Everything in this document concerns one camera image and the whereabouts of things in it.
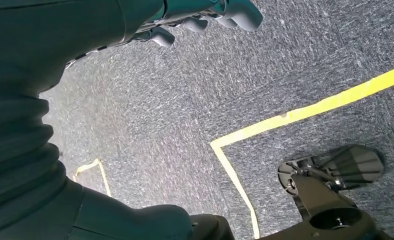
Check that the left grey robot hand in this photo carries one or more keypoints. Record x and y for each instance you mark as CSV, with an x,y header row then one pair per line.
x,y
51,33

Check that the pale floor tape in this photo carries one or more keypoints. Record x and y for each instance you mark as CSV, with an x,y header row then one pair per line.
x,y
102,175

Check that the yellow floor tape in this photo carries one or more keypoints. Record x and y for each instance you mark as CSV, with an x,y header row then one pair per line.
x,y
283,119

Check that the black robot leg with foot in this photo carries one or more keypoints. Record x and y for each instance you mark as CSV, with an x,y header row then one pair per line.
x,y
323,205

